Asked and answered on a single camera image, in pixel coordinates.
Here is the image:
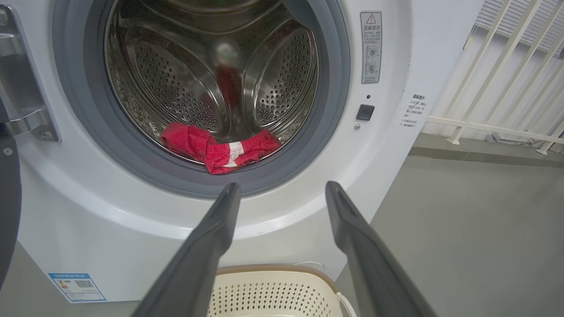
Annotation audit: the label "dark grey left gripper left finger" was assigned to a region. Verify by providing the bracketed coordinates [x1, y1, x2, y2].
[132, 183, 242, 317]

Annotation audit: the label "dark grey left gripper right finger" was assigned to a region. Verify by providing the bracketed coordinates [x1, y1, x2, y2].
[325, 181, 437, 317]

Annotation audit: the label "red cloth garment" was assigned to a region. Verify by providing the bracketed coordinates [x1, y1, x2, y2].
[160, 122, 282, 175]

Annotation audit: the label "cream perforated laundry basket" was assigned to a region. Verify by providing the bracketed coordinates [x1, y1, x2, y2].
[207, 264, 357, 317]

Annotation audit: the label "white front-load washing machine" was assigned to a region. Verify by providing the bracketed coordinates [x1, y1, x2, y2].
[0, 0, 485, 304]

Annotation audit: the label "blue energy label sticker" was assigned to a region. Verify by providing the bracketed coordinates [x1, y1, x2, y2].
[48, 273, 107, 303]

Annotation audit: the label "white metal railing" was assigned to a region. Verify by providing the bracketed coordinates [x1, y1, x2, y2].
[425, 0, 564, 155]

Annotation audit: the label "grey warning sticker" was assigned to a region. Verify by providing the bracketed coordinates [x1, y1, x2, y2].
[360, 11, 382, 84]

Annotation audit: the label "white ribbed window blinds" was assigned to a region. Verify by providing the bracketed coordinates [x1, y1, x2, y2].
[474, 0, 564, 58]

